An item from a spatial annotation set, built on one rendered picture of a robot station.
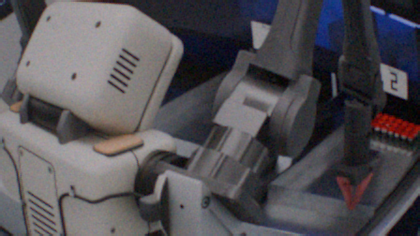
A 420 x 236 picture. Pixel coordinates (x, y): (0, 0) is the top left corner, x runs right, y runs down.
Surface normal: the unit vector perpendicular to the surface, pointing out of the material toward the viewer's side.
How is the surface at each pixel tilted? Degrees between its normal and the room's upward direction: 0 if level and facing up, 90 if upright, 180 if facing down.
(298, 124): 99
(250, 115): 38
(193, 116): 0
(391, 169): 0
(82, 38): 47
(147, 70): 90
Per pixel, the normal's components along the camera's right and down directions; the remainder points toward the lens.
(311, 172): -0.06, -0.91
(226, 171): 0.08, -0.29
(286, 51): -0.42, -0.12
